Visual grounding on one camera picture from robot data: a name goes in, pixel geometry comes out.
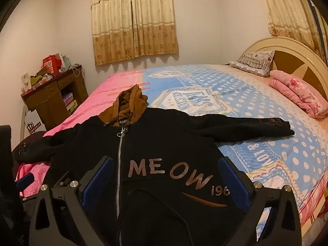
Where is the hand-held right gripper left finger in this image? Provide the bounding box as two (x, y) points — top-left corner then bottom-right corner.
(29, 156), (121, 246)

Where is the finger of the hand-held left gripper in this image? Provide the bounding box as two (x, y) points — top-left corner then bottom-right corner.
(16, 173), (35, 189)

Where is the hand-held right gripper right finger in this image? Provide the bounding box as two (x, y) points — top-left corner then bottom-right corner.
(218, 156), (302, 246)

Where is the black hoodie jacket brown hood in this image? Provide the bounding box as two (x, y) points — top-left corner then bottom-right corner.
(11, 84), (295, 246)

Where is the white paper bag dark print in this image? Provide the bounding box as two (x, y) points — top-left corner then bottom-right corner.
(22, 105), (47, 137)

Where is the brown wooden desk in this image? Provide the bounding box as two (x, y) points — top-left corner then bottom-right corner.
(21, 65), (89, 131)

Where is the white flower print box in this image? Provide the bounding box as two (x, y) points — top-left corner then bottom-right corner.
(21, 72), (33, 94)

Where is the stack of small boxes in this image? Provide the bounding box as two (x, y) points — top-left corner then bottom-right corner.
(63, 93), (79, 112)

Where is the bed with pink-blue sheet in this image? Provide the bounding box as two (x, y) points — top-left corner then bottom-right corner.
(15, 64), (328, 237)

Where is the green packet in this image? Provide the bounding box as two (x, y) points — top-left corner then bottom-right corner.
(30, 73), (52, 85)

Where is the red gift bag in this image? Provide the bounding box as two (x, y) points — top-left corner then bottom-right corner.
(42, 54), (64, 76)

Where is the folded pink floral blanket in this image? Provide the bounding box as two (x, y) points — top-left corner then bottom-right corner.
(269, 70), (328, 120)

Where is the light blue bag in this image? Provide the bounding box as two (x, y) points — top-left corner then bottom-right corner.
(61, 55), (73, 70)

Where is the grey patterned pillow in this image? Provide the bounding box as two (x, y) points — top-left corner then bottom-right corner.
(228, 50), (276, 77)

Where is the cream wooden bed headboard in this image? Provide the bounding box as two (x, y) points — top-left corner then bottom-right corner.
(242, 36), (328, 108)

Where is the beige patterned curtain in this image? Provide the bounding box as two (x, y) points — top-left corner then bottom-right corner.
(259, 0), (322, 55)
(91, 0), (179, 66)

